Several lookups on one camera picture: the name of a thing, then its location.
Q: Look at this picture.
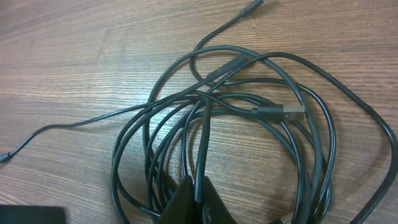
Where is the thin black usb cable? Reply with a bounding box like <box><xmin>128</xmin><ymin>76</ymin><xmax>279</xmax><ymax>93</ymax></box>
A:
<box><xmin>0</xmin><ymin>0</ymin><xmax>336</xmax><ymax>224</ymax></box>

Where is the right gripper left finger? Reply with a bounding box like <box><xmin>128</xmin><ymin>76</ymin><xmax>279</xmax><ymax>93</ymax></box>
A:
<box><xmin>156</xmin><ymin>176</ymin><xmax>194</xmax><ymax>224</ymax></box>

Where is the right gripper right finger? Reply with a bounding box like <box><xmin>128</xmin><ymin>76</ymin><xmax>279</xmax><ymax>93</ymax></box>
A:
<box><xmin>201</xmin><ymin>176</ymin><xmax>237</xmax><ymax>224</ymax></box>

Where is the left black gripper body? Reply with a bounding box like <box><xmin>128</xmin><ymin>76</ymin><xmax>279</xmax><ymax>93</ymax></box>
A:
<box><xmin>1</xmin><ymin>205</ymin><xmax>67</xmax><ymax>224</ymax></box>

